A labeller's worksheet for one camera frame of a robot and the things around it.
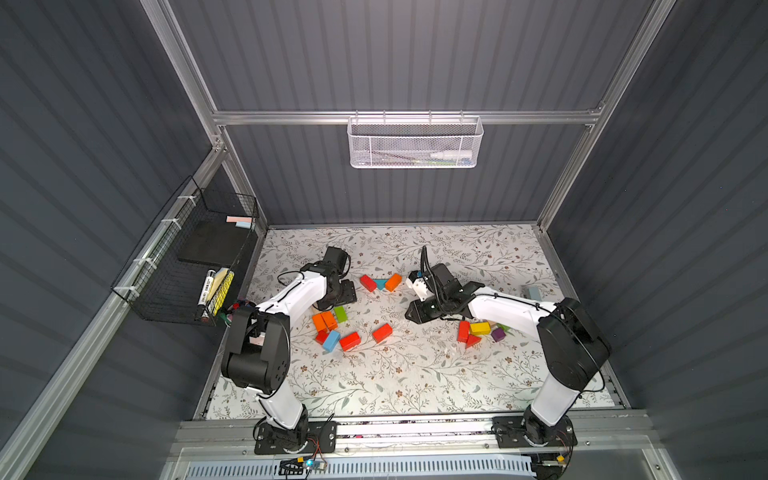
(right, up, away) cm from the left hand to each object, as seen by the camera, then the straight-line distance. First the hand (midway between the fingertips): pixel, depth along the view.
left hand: (342, 298), depth 92 cm
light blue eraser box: (+62, +1, +3) cm, 62 cm away
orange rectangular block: (+16, +4, +10) cm, 19 cm away
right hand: (+22, -4, -4) cm, 22 cm away
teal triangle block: (+12, +4, +9) cm, 15 cm away
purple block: (+48, -10, -4) cm, 49 cm away
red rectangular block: (+13, -11, -1) cm, 17 cm away
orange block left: (-5, -7, -1) cm, 9 cm away
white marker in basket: (+35, +45, +1) cm, 57 cm away
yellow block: (+42, -9, -4) cm, 43 cm away
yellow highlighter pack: (-25, +8, -21) cm, 34 cm away
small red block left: (-6, -11, -3) cm, 13 cm away
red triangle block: (+40, -12, -3) cm, 42 cm away
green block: (-1, -6, +4) cm, 7 cm away
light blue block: (-3, -12, -4) cm, 13 cm away
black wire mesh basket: (-35, +20, -13) cm, 42 cm away
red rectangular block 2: (+3, -12, -4) cm, 13 cm away
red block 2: (+38, -10, -1) cm, 39 cm away
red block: (+8, +4, +9) cm, 13 cm away
